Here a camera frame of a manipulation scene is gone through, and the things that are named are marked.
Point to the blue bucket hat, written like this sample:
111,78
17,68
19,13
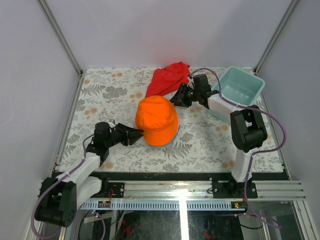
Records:
175,136

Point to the orange hat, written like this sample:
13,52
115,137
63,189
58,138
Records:
158,119

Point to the teal plastic bin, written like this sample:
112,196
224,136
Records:
241,86

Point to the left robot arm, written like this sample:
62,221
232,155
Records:
75,175

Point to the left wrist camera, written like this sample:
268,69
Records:
112,124

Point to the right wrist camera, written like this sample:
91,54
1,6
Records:
190,78

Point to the right corner aluminium post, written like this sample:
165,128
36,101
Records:
276,35

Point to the corner aluminium post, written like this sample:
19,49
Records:
276,35
60,36

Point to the red cloth hat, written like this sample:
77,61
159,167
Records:
168,79

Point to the left corner aluminium post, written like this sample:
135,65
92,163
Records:
60,36

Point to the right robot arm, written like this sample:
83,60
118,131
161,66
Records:
248,133

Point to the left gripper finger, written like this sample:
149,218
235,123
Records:
132,138
131,132

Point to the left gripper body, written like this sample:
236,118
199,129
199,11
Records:
119,136

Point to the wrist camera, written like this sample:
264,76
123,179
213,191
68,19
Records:
112,124
190,78

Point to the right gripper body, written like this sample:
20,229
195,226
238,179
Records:
190,96

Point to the aluminium rail frame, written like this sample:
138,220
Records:
183,206

